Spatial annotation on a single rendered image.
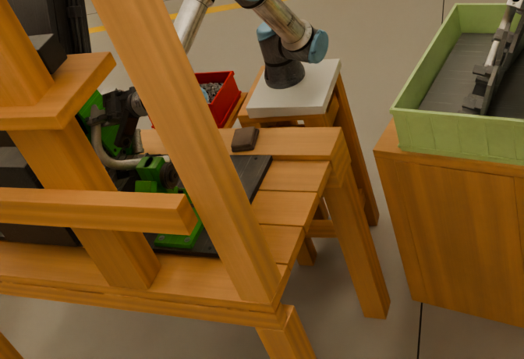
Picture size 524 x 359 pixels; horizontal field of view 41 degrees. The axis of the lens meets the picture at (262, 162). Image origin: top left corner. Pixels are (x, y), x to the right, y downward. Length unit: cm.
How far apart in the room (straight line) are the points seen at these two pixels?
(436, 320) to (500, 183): 77
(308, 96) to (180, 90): 110
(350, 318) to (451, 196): 79
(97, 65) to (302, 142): 81
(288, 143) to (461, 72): 65
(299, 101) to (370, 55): 186
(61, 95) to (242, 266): 60
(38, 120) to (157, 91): 32
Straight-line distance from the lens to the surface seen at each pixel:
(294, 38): 234
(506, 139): 212
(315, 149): 221
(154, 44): 137
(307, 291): 302
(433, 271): 268
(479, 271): 259
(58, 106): 161
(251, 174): 221
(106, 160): 217
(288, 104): 247
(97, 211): 175
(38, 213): 190
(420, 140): 223
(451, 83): 244
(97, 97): 225
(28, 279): 234
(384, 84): 401
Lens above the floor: 225
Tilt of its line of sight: 37 degrees down
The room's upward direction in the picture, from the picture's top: 22 degrees counter-clockwise
